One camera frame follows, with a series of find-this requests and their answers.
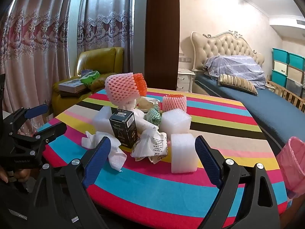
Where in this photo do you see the green wavy wrapper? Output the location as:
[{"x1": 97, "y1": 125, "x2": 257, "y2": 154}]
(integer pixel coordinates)
[{"x1": 144, "y1": 107, "x2": 162, "y2": 126}]

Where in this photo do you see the green snack packet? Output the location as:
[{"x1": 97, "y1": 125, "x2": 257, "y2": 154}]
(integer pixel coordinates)
[{"x1": 81, "y1": 70, "x2": 101, "y2": 87}]

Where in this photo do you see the striped beige pillow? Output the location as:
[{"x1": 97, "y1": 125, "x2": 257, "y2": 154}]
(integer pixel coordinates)
[{"x1": 218, "y1": 74, "x2": 258, "y2": 96}]

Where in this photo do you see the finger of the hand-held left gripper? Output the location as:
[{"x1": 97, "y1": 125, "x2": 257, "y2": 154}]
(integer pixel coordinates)
[
  {"x1": 7, "y1": 122, "x2": 67, "y2": 158},
  {"x1": 2, "y1": 104, "x2": 49, "y2": 139}
]

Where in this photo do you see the white printed paper bag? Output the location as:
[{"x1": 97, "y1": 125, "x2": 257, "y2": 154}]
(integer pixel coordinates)
[{"x1": 131, "y1": 125, "x2": 169, "y2": 165}]

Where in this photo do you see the person's left hand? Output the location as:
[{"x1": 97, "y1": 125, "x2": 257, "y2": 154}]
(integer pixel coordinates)
[{"x1": 0, "y1": 166, "x2": 31, "y2": 184}]

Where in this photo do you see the pink wastebasket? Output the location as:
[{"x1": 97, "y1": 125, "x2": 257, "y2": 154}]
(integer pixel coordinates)
[{"x1": 276, "y1": 136, "x2": 305, "y2": 199}]

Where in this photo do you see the pink lace curtain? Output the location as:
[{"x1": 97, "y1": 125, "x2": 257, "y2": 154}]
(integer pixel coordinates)
[
  {"x1": 0, "y1": 0, "x2": 77, "y2": 136},
  {"x1": 80, "y1": 0, "x2": 134, "y2": 74}
]

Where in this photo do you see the wooden crib rail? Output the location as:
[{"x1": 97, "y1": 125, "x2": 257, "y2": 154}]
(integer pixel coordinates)
[{"x1": 266, "y1": 77, "x2": 305, "y2": 114}]

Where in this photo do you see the orange foam fruit net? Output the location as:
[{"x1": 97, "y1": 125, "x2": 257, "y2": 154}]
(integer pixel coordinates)
[{"x1": 132, "y1": 73, "x2": 148, "y2": 98}]

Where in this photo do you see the beige tufted headboard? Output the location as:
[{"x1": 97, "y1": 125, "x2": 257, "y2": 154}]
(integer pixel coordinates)
[{"x1": 191, "y1": 31, "x2": 265, "y2": 71}]

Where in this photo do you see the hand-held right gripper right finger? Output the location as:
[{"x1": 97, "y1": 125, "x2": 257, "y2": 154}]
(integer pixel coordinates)
[{"x1": 195, "y1": 135, "x2": 282, "y2": 229}]

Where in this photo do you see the bed with blue sheet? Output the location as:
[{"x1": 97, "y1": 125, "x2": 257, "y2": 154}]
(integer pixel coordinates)
[{"x1": 193, "y1": 73, "x2": 305, "y2": 148}]

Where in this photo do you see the white bubble wrap block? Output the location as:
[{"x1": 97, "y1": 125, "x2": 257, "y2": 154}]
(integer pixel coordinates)
[
  {"x1": 160, "y1": 110, "x2": 192, "y2": 134},
  {"x1": 170, "y1": 133, "x2": 199, "y2": 174}
]

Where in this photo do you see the black carton box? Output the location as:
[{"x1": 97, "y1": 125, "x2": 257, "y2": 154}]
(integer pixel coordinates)
[{"x1": 109, "y1": 109, "x2": 140, "y2": 149}]

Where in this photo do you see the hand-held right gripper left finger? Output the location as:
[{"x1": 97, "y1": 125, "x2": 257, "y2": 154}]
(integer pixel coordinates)
[{"x1": 31, "y1": 136, "x2": 112, "y2": 229}]

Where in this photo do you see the brown wooden wardrobe panel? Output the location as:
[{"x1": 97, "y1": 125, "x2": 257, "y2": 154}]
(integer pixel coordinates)
[{"x1": 146, "y1": 0, "x2": 180, "y2": 91}]

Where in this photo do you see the yellow leather armchair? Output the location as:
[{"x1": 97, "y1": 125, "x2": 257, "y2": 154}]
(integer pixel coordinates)
[{"x1": 51, "y1": 47, "x2": 124, "y2": 117}]

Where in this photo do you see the beige crumpled paper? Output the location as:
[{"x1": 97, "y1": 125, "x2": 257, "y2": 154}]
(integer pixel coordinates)
[{"x1": 137, "y1": 96, "x2": 162, "y2": 111}]

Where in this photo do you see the stack of storage boxes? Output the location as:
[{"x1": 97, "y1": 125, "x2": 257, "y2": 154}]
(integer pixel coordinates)
[{"x1": 271, "y1": 48, "x2": 305, "y2": 92}]

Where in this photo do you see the striped colourful tablecloth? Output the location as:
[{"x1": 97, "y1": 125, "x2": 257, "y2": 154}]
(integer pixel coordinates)
[{"x1": 36, "y1": 87, "x2": 290, "y2": 228}]

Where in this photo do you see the white nightstand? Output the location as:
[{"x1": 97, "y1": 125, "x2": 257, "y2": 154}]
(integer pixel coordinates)
[{"x1": 177, "y1": 68, "x2": 194, "y2": 92}]

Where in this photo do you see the white crumpled tissue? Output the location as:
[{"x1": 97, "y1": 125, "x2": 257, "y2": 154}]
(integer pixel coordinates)
[
  {"x1": 118, "y1": 99, "x2": 140, "y2": 112},
  {"x1": 82, "y1": 131, "x2": 128, "y2": 172}
]

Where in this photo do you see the large pink foam fruit net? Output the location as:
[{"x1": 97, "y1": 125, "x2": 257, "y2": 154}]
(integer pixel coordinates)
[{"x1": 105, "y1": 72, "x2": 141, "y2": 106}]

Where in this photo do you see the white foam sheet piece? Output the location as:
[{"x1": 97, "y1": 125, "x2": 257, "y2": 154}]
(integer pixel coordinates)
[{"x1": 92, "y1": 106, "x2": 115, "y2": 135}]

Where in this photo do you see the blue grey duvet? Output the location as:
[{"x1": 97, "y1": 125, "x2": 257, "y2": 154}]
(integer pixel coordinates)
[{"x1": 204, "y1": 55, "x2": 266, "y2": 90}]

